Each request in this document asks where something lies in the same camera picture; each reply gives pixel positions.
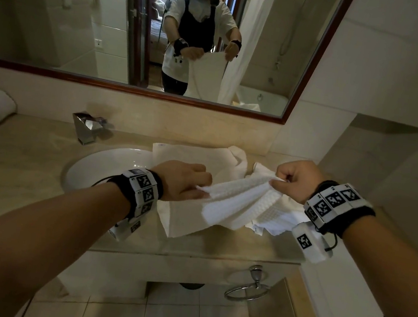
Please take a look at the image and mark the person's left hand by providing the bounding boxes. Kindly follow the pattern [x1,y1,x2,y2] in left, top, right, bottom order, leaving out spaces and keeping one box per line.
[147,157,215,207]

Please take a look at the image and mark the person's left forearm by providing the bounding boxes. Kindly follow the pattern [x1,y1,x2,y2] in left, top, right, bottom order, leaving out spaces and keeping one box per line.
[0,170,133,317]

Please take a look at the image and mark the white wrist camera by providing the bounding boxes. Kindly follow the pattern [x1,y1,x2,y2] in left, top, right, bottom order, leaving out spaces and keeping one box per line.
[106,211,147,246]
[287,220,337,266]

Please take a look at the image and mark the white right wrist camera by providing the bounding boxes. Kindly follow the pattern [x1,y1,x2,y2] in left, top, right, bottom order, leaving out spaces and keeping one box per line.
[287,220,337,266]

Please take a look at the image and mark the black wrist marker band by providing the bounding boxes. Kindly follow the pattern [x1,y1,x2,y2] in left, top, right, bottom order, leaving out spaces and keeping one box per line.
[300,178,379,242]
[89,163,167,225]

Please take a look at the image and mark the black left wrist marker band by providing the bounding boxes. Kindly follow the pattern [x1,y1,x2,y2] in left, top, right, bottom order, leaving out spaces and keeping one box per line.
[89,163,167,225]

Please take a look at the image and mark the white bathtub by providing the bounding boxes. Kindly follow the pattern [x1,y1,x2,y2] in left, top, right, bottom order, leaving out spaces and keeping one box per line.
[294,235,418,317]

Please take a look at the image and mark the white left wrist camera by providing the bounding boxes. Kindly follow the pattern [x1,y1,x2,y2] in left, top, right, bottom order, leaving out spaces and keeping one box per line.
[106,211,147,246]

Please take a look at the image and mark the wooden framed wall mirror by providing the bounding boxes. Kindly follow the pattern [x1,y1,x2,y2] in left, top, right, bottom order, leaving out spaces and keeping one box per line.
[0,0,357,132]

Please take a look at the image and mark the black right wrist marker band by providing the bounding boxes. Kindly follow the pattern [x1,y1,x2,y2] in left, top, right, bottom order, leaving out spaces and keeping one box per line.
[300,178,379,242]

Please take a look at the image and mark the person's right hand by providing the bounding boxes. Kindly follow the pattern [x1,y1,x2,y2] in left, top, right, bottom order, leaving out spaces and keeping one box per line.
[267,156,331,208]

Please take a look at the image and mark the white oval sink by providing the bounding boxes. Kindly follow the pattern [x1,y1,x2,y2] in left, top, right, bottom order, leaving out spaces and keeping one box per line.
[60,141,165,204]

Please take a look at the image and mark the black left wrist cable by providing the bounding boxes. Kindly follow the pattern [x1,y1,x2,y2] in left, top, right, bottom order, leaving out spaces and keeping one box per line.
[19,291,36,317]

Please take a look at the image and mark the chrome towel ring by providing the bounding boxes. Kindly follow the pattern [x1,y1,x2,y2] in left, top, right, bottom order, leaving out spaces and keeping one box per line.
[222,261,273,306]

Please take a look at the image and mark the chrome faucet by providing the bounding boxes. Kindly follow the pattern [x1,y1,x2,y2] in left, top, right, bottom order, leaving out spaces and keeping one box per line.
[69,110,109,148]

